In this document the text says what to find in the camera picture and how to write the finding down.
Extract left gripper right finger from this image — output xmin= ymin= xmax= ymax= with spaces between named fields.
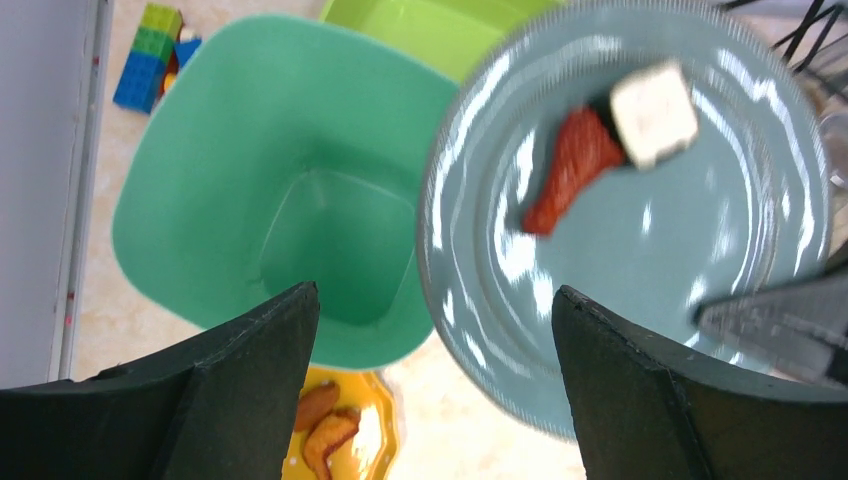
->
xmin=551 ymin=286 xmax=847 ymax=479

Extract yellow scalloped plate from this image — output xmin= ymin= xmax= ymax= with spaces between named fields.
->
xmin=301 ymin=366 xmax=399 ymax=479

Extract stacked toy blocks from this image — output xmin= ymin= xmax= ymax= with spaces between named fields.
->
xmin=113 ymin=3 xmax=203 ymax=114

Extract white cube food piece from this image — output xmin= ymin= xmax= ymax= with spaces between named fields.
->
xmin=609 ymin=60 xmax=699 ymax=170

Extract orange chicken wing piece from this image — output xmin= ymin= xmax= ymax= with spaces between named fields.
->
xmin=302 ymin=408 xmax=361 ymax=480

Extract brown nugget food piece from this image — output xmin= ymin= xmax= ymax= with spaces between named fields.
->
xmin=293 ymin=381 xmax=340 ymax=433

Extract teal trash bin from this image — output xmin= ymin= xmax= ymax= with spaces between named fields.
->
xmin=112 ymin=14 xmax=457 ymax=370

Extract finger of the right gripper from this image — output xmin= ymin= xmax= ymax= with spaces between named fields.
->
xmin=695 ymin=271 xmax=847 ymax=387

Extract red drumstick food piece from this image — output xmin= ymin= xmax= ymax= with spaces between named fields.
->
xmin=522 ymin=106 xmax=626 ymax=236

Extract black wire rack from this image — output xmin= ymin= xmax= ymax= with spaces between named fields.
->
xmin=714 ymin=1 xmax=847 ymax=109

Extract grey-blue plate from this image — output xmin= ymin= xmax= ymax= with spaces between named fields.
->
xmin=417 ymin=1 xmax=831 ymax=438

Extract green plastic basin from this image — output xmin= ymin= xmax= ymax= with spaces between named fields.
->
xmin=321 ymin=0 xmax=558 ymax=82

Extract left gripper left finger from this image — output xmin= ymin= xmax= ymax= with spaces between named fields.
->
xmin=1 ymin=282 xmax=320 ymax=479

